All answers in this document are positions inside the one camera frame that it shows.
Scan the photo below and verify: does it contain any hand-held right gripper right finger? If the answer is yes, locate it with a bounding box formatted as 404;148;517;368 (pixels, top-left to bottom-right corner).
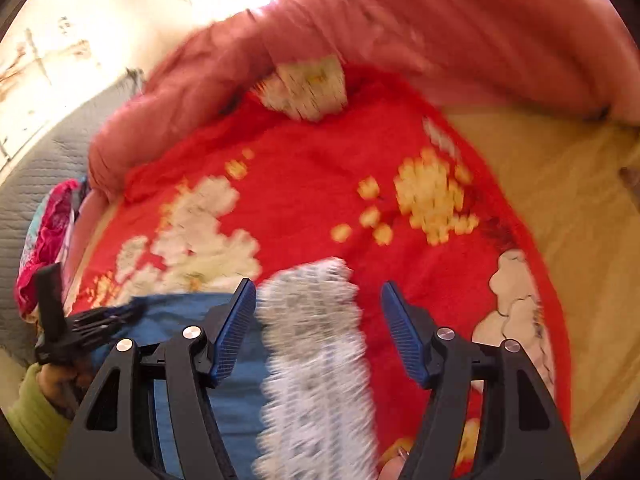
381;281;583;480

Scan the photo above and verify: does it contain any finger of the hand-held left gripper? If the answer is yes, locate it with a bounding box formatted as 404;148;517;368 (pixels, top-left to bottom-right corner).
66;300;147;342

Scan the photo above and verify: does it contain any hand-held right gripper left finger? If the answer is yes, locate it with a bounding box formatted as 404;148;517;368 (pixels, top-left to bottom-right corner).
54;278;258;480

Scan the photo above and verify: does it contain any blue denim pants lace trim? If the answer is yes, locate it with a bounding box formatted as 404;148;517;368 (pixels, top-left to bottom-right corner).
97;257;378;480

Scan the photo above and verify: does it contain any person's left forearm green sleeve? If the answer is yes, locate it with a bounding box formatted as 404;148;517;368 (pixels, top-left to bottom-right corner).
0;364;73;476

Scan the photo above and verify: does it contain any person's left hand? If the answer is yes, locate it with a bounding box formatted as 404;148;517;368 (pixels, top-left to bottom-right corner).
40;360;96;418

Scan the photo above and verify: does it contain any person's right hand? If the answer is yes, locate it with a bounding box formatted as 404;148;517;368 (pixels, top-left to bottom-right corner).
379;450;416;480

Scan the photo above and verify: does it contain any pink floral pillow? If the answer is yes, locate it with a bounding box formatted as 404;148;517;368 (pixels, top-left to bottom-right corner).
15;178;93;318

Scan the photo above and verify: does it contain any plain pink pillow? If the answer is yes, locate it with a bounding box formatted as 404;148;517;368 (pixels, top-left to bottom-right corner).
65;192;111;281

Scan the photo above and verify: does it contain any grey quilted headboard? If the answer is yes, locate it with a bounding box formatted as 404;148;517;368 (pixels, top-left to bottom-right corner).
0;70;146;366

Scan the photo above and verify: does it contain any red floral blanket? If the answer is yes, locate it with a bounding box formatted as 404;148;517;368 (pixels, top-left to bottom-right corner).
65;62;573;480

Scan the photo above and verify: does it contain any brown thing on sheet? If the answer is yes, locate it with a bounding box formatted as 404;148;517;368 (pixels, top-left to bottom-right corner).
619;166;640;196

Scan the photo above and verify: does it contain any pink duvet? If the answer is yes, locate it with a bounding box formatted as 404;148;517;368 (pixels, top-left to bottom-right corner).
87;0;640;206

